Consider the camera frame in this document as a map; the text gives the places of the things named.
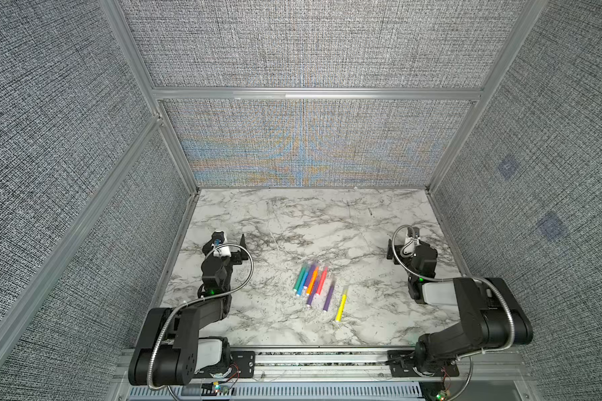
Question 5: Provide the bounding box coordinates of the purple pen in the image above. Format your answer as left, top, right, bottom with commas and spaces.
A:
306, 272, 321, 307
322, 279, 335, 312

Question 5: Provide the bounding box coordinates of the yellow highlighter pen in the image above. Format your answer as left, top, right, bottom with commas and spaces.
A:
335, 287, 349, 322

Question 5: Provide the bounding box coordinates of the pink red pen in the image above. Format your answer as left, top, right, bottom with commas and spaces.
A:
315, 267, 328, 295

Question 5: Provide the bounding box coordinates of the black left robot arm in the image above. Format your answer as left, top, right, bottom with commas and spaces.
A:
128, 232, 254, 389

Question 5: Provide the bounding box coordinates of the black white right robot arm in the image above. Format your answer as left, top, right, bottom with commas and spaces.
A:
386, 238, 533, 377

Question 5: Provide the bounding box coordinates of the green pen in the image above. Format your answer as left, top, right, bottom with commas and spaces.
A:
294, 263, 308, 292

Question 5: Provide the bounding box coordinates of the blue pen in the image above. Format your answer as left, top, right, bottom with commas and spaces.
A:
297, 267, 314, 296

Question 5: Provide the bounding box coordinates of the orange pen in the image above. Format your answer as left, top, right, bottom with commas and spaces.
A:
306, 267, 319, 296

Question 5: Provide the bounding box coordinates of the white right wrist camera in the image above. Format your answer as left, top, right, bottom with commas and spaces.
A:
401, 226, 420, 257

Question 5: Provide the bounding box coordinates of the right steel cable conduit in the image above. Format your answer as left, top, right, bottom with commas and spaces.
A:
390, 224, 516, 358

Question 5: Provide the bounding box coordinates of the steel cable conduit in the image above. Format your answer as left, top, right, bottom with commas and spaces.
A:
390, 224, 516, 358
146, 242, 255, 391

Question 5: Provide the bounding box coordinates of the left steel cable conduit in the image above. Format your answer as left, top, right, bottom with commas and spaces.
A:
146, 242, 255, 391

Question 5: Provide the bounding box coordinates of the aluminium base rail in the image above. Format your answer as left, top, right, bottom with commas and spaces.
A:
111, 347, 533, 401

